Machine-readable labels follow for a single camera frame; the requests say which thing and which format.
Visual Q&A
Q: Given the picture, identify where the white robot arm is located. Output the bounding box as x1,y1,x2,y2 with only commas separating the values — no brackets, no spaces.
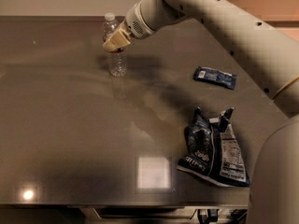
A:
104,0,299,224

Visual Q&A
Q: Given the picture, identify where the crumpled blue chip bag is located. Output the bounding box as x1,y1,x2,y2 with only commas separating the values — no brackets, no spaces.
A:
177,107,250,188

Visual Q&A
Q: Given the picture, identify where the small blue snack wrapper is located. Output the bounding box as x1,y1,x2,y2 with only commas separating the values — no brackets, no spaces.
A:
193,66,237,90

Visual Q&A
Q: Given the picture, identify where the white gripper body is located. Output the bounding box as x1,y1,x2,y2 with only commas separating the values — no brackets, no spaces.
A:
125,2,155,39

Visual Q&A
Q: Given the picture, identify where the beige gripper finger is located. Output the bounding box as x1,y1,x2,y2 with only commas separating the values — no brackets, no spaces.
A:
109,28,131,47
103,39,125,52

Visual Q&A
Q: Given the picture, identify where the clear plastic water bottle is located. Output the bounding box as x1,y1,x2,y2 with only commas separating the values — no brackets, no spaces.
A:
102,12,127,77

